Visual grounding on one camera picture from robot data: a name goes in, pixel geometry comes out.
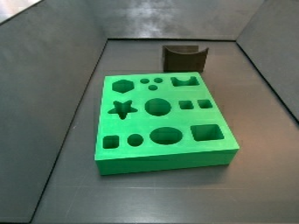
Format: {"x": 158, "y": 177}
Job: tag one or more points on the green shape sorter board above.
{"x": 161, "y": 124}

